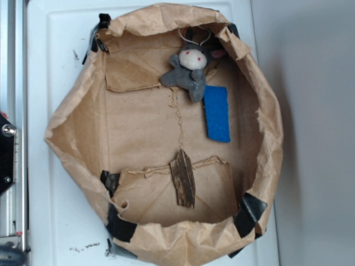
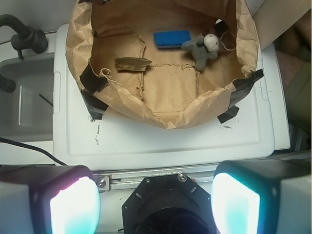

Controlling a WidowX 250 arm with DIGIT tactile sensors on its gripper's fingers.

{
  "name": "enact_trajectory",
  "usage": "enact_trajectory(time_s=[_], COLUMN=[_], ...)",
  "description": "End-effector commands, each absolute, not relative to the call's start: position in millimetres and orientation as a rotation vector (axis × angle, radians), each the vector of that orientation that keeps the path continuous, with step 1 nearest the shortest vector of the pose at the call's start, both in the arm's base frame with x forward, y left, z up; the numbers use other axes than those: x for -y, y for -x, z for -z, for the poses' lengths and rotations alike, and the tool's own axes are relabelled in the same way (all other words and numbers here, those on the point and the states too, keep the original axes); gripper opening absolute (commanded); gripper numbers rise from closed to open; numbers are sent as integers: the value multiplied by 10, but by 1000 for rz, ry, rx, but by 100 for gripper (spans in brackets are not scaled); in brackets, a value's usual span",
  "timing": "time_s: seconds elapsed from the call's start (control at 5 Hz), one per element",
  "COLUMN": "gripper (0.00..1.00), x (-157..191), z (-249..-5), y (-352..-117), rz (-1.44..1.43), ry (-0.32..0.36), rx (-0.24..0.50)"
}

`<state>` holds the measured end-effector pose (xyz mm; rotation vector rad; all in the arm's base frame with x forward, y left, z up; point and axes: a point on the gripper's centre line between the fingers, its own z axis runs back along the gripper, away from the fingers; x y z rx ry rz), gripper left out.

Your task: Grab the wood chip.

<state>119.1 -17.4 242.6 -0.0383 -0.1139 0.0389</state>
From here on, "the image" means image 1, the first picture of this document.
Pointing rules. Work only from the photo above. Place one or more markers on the black tape inner left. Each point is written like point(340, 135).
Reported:
point(110, 181)

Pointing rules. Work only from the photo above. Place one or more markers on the dark brown wood chip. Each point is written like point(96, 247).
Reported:
point(183, 179)

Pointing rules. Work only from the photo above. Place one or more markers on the black machine bracket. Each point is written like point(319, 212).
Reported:
point(8, 133)

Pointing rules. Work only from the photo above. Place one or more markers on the brown paper bag liner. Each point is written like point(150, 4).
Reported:
point(118, 117)

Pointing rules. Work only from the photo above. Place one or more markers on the black tape bottom right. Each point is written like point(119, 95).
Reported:
point(251, 210)

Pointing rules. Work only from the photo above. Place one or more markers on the black tape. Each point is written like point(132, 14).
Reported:
point(95, 43)
point(251, 210)
point(119, 228)
point(110, 181)
point(233, 29)

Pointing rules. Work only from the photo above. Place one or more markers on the black tape top right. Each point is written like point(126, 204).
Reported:
point(233, 29)

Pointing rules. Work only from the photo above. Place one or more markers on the black tape bottom left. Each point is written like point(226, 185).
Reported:
point(119, 228)

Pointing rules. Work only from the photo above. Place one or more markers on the black tape top left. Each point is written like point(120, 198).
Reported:
point(95, 43)

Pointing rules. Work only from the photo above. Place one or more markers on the grey plush donkey toy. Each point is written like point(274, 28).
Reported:
point(188, 66)

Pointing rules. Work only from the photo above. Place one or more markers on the blue rectangular sponge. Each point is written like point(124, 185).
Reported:
point(217, 113)

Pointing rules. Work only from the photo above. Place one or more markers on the aluminium frame rail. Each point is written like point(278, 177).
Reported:
point(14, 202)

